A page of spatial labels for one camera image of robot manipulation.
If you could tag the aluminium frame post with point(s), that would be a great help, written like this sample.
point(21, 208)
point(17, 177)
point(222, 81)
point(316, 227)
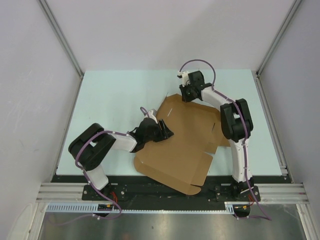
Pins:
point(57, 30)
point(289, 17)

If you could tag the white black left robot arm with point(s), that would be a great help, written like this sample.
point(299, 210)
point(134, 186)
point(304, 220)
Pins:
point(91, 147)

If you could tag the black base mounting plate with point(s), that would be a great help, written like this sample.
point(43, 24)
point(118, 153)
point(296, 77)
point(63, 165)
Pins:
point(219, 188)

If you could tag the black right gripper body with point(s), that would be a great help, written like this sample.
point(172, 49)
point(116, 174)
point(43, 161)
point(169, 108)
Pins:
point(187, 92)

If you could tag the aluminium frame post right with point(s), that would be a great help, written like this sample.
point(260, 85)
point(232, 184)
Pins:
point(289, 17)

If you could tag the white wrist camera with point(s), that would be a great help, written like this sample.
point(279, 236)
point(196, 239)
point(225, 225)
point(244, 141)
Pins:
point(151, 114)
point(184, 76)

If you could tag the grey slotted cable duct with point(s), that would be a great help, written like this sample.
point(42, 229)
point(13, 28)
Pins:
point(105, 208)

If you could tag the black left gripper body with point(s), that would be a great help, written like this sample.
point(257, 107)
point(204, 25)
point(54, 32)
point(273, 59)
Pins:
point(156, 136)

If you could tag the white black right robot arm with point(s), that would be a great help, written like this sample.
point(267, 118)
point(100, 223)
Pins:
point(236, 125)

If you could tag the aluminium right side rail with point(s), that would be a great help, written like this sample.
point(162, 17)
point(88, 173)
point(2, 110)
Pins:
point(272, 127)

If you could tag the aluminium frame post left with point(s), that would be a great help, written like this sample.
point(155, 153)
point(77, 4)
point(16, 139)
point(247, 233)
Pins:
point(57, 30)

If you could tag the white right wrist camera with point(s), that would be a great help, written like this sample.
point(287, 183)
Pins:
point(184, 76)

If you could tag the brown cardboard box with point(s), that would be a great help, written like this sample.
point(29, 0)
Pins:
point(182, 162)

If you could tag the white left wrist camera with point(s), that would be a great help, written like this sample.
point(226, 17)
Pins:
point(151, 114)

